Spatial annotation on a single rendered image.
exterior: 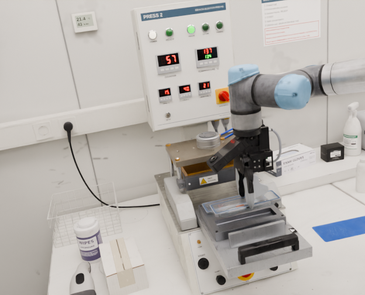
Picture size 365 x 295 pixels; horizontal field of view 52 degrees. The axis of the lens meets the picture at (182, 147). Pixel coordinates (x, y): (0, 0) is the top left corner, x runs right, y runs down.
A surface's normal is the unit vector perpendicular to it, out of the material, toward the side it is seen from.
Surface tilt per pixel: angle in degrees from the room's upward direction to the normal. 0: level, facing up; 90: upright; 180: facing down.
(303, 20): 90
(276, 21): 90
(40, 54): 90
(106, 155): 90
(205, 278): 65
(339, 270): 0
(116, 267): 1
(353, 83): 107
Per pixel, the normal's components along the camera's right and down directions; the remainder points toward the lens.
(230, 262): -0.12, -0.93
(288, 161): 0.40, 0.22
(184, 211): 0.05, -0.51
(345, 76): -0.72, 0.20
